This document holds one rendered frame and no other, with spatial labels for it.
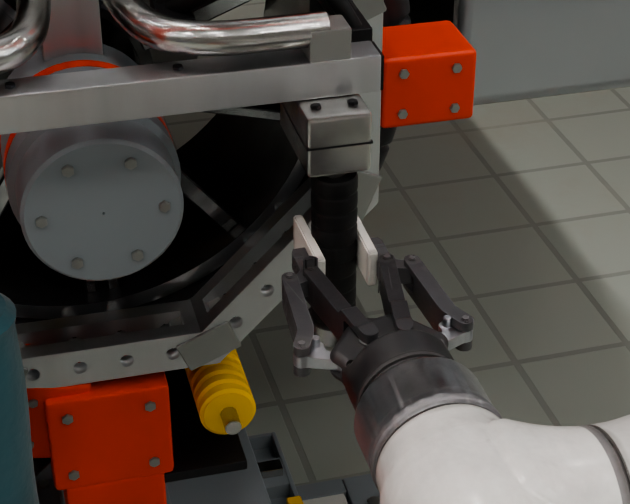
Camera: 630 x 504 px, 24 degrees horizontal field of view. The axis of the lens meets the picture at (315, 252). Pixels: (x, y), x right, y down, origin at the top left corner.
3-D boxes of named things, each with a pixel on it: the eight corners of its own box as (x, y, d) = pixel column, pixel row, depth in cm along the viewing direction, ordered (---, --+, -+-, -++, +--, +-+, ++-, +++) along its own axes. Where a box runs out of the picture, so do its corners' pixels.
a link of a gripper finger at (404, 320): (394, 330, 100) (414, 329, 100) (378, 245, 110) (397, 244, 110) (392, 375, 102) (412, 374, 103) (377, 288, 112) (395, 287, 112)
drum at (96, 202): (154, 157, 136) (145, 17, 128) (197, 278, 119) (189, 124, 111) (2, 176, 133) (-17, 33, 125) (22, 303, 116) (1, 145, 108)
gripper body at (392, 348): (352, 459, 98) (317, 378, 105) (472, 439, 99) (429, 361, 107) (354, 369, 94) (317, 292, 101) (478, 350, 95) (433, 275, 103)
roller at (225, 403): (207, 289, 171) (205, 247, 168) (262, 446, 147) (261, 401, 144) (158, 296, 170) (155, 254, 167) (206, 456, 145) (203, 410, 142)
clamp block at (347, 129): (340, 118, 116) (341, 57, 113) (372, 172, 109) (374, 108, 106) (278, 126, 115) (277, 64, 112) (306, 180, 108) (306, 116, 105)
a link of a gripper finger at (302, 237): (325, 292, 111) (316, 294, 110) (302, 246, 116) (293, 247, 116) (325, 259, 109) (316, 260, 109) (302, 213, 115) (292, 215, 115)
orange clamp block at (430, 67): (358, 95, 139) (447, 85, 141) (381, 132, 133) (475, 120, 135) (359, 27, 135) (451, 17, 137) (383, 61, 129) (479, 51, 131)
